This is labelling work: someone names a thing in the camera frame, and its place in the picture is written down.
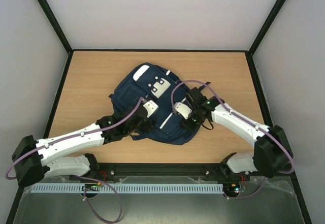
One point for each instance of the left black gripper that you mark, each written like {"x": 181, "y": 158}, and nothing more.
{"x": 149, "y": 127}

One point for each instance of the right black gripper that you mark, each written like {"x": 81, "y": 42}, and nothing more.
{"x": 188, "y": 123}

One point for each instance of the navy blue student backpack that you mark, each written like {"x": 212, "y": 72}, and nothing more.
{"x": 155, "y": 83}

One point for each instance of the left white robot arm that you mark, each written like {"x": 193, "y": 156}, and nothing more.
{"x": 35, "y": 160}

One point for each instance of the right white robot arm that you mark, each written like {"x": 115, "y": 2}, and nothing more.
{"x": 271, "y": 151}

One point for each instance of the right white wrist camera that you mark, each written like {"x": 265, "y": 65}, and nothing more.
{"x": 182, "y": 109}

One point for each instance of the black aluminium frame rail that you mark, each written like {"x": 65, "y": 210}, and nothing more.
{"x": 151, "y": 169}

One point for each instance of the light blue slotted cable duct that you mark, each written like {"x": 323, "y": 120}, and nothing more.
{"x": 127, "y": 188}

